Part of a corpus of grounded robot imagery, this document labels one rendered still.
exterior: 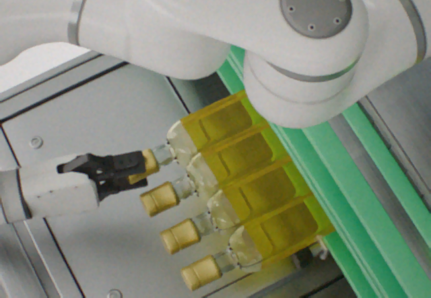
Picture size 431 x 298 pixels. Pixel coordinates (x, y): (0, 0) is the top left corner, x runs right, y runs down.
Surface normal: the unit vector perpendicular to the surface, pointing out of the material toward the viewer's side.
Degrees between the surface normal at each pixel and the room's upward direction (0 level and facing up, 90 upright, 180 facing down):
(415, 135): 90
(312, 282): 90
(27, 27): 66
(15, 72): 90
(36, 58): 90
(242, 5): 79
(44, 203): 73
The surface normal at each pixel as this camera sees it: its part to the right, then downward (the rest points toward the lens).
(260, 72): -0.80, 0.54
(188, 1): -0.11, -0.06
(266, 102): -0.60, 0.74
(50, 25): 0.00, 0.76
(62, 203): 0.23, 0.87
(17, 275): 0.01, -0.46
